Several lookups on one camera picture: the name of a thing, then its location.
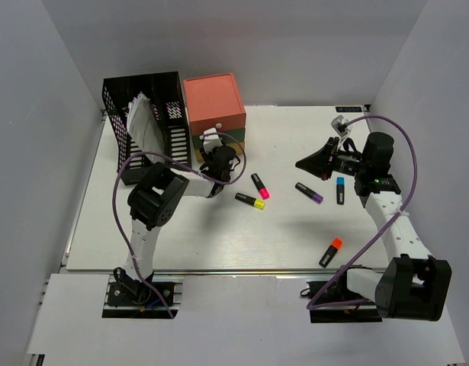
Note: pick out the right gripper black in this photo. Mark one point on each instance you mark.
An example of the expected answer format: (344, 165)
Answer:
(320, 161)

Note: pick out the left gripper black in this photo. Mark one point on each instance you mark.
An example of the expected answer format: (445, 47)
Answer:
(207, 156)

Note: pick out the yellow bottom drawer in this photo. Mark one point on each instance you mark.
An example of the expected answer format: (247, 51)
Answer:
(199, 158)

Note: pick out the green drawer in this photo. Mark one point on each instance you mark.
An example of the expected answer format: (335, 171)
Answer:
(229, 137)

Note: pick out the purple black highlighter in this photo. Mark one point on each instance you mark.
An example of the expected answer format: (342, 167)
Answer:
(308, 192)

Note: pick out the coral top drawer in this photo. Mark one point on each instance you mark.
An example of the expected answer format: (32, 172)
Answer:
(229, 122)

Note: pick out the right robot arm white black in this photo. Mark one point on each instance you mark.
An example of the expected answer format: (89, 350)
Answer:
(415, 284)

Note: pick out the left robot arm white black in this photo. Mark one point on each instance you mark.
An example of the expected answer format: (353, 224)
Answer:
(152, 204)

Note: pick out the blue black highlighter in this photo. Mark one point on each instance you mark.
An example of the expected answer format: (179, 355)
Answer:
(340, 190)

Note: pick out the pink black highlighter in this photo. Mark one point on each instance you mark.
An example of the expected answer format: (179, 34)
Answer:
(262, 190)

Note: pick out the coral drawer cabinet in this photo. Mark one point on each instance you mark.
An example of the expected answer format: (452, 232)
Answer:
(212, 96)

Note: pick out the yellow black highlighter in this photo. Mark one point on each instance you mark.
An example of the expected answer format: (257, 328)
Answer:
(251, 201)

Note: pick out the white paper stack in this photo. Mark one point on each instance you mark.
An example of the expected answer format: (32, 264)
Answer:
(142, 125)

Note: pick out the black mesh file organizer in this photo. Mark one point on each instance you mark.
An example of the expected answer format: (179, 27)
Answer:
(164, 91)

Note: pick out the orange black highlighter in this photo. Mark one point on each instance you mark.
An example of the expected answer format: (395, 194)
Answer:
(329, 254)

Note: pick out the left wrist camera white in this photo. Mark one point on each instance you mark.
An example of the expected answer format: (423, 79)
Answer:
(210, 140)

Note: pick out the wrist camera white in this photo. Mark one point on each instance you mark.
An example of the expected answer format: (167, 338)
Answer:
(339, 124)
(210, 140)

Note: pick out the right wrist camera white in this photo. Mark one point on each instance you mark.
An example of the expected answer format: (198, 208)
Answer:
(339, 124)

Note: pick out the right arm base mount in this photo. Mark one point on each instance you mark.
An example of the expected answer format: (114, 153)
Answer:
(337, 292)

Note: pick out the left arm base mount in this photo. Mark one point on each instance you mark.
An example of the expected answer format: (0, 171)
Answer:
(128, 298)

